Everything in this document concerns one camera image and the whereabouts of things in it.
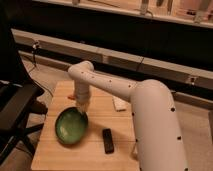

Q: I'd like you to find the green ceramic bowl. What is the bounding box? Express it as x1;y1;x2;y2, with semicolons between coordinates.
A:
55;107;88;145

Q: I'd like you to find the orange carrot toy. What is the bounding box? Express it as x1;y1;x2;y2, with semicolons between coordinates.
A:
67;95;75;100

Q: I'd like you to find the black remote control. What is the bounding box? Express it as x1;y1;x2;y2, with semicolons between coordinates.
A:
102;129;114;154

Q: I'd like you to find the white rectangular block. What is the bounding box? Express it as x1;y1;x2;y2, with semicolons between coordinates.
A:
113;96;127;112

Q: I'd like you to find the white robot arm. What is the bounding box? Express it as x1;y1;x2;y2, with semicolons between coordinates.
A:
68;61;189;171

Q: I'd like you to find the black office chair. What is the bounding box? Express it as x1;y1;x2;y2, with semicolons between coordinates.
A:
0;82;48;165

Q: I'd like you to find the black cable on floor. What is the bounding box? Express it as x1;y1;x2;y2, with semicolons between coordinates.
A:
20;41;54;98

